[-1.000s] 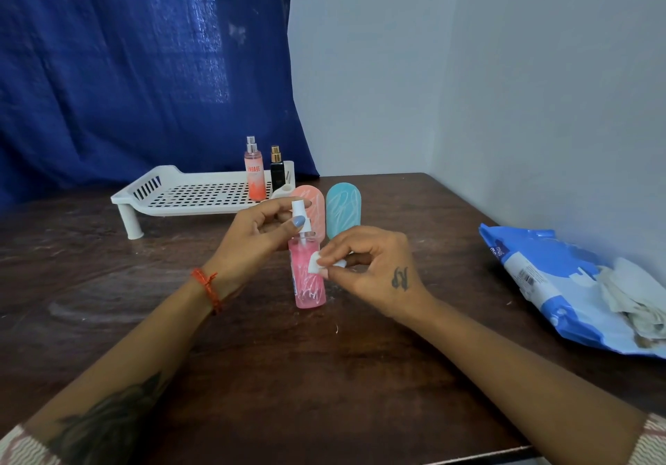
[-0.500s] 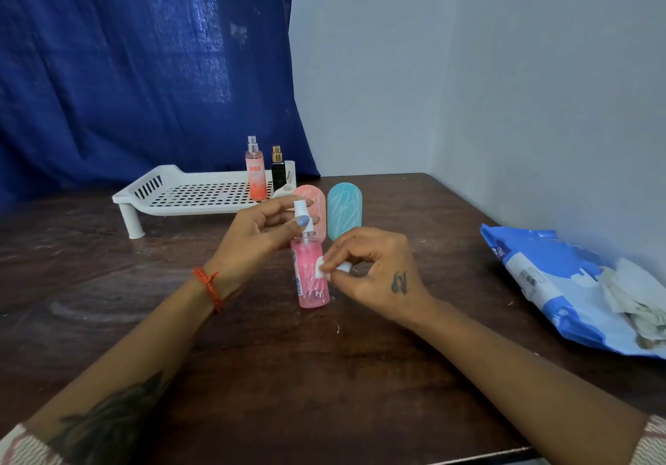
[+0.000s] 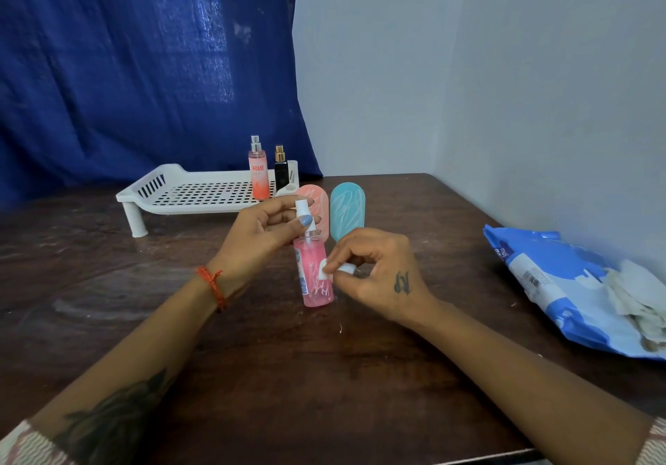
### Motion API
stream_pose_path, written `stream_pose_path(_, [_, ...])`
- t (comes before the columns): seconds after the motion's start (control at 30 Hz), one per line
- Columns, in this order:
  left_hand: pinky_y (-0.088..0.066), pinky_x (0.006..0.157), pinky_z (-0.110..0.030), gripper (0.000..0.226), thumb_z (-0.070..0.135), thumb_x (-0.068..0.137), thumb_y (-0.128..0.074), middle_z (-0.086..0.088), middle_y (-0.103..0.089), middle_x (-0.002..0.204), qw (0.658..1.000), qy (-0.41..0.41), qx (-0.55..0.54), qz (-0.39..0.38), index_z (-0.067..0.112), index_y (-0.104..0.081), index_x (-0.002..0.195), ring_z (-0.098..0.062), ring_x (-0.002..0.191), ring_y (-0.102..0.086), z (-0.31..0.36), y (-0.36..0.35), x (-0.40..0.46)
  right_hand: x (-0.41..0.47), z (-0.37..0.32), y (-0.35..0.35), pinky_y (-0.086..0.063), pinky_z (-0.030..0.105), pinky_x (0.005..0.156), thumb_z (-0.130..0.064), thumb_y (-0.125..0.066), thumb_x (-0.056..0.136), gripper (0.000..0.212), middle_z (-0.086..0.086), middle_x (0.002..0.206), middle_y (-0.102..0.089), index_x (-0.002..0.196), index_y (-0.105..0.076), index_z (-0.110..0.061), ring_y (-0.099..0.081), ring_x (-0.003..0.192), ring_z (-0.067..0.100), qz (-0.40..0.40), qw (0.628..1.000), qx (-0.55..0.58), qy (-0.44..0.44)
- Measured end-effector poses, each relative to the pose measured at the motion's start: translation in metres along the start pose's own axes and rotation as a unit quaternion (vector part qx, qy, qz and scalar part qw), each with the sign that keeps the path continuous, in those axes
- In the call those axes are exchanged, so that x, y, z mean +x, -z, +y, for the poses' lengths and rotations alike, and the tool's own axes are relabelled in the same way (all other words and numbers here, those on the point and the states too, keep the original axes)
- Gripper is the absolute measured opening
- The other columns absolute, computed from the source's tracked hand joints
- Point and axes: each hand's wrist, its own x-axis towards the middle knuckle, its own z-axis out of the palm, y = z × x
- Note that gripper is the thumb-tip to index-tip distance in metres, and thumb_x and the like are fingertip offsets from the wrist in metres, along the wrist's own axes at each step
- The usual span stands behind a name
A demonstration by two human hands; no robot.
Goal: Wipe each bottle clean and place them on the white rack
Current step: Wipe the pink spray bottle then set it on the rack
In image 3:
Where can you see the dark blue curtain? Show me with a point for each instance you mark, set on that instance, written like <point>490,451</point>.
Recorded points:
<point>130,64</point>

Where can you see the black perfume bottle gold cap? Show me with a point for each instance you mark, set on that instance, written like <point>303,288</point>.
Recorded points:
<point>281,170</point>

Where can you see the patterned sleeve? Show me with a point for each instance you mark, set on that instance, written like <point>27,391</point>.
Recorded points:
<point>26,449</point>
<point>653,444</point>

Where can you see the white wet wipe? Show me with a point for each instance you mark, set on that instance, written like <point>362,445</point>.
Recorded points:
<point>328,272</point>

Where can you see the patterned right sleeve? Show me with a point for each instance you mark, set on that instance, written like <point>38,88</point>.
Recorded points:
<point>653,444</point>

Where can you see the person's left hand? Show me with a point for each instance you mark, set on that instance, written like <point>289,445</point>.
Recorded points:
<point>255,251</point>

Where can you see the pink squeeze bottle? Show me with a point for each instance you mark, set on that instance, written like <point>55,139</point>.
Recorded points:
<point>320,204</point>

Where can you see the patterned left sleeve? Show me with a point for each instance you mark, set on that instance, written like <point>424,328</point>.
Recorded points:
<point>26,449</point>

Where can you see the dark wooden table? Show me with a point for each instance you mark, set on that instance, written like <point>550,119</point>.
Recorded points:
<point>322,381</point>

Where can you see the white perforated plastic rack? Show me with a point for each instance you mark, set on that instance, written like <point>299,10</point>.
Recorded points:
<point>192,194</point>

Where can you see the teal squeeze bottle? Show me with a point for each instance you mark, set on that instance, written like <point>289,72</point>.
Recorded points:
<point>347,209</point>

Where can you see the pink spray bottle white cap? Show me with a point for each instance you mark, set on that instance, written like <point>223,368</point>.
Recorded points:
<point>315,272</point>

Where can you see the person's right forearm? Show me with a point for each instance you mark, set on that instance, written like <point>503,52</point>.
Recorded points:
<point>530,381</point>

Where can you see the blue white wet wipes pack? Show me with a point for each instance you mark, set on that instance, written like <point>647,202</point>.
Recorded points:
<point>551,280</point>

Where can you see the orange spray bottle silver cap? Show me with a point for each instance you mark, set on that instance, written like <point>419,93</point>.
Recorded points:
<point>258,173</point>

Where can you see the person's right hand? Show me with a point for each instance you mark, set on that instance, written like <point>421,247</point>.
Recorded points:
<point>390,277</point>

